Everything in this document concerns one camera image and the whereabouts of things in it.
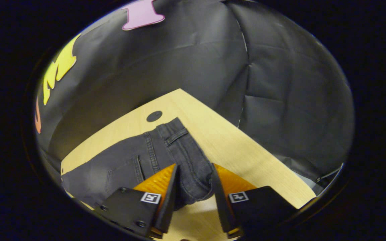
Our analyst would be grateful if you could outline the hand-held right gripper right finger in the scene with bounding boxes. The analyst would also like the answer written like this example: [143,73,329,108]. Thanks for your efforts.
[210,163,298,238]

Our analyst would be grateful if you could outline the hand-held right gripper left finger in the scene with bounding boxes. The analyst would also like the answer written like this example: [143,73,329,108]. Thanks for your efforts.
[94,163,180,239]

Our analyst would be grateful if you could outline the dark grey jeans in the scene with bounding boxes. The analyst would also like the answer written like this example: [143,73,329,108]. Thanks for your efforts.
[61,117,214,211]

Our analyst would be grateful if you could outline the black backdrop cloth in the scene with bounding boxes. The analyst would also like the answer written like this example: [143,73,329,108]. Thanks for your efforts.
[34,0,354,188]

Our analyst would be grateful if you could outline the black table cable grommet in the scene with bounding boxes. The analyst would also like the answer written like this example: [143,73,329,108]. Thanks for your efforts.
[146,111,163,122]

